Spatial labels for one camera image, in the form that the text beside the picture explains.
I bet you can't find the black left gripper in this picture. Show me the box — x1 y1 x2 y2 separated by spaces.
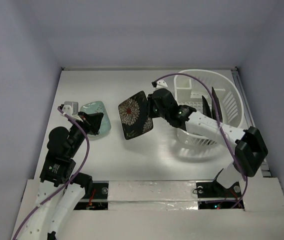
68 110 104 156

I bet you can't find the light green speckled plate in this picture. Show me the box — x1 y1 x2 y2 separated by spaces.
80 101 111 138

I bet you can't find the black floral square plate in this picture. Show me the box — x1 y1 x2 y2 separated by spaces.
118 91 153 140

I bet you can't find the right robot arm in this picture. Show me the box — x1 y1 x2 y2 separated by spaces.
147 88 268 196

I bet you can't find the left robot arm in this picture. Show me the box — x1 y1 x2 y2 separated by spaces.
13 112 103 240

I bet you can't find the white plastic dish rack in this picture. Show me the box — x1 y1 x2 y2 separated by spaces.
174 69 244 147

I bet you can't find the dark teal square plate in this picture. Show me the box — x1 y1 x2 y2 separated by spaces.
211 87 223 123

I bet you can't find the silver foil tape strip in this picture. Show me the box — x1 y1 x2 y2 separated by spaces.
107 180 198 211

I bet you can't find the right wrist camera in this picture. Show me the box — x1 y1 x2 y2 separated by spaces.
151 79 168 89

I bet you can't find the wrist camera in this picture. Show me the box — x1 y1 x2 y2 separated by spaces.
151 79 168 89
58 101 79 119

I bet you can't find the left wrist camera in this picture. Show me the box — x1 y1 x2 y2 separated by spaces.
58 101 79 119

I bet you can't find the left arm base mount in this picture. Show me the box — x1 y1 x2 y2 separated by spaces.
74 181 109 211

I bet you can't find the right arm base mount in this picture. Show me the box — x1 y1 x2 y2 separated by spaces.
192 181 245 210

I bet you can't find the metal rail at right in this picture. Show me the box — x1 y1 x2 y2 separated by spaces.
231 70 273 178

